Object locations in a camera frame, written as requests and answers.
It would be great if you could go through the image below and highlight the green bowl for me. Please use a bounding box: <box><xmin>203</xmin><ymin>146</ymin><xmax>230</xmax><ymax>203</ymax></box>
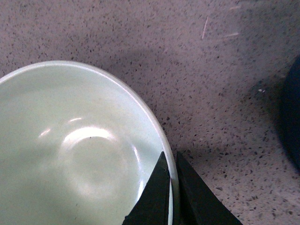
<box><xmin>0</xmin><ymin>61</ymin><xmax>180</xmax><ymax>225</ymax></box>

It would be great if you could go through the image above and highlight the blue saucepan with handle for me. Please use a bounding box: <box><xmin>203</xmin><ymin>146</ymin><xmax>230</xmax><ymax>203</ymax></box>
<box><xmin>280</xmin><ymin>57</ymin><xmax>300</xmax><ymax>167</ymax></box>

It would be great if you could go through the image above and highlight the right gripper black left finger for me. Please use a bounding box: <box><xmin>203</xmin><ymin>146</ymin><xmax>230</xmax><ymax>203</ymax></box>
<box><xmin>123</xmin><ymin>152</ymin><xmax>170</xmax><ymax>225</ymax></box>

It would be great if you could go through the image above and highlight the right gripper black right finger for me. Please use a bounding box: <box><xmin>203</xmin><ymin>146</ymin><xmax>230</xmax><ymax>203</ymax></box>
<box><xmin>176</xmin><ymin>152</ymin><xmax>242</xmax><ymax>225</ymax></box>

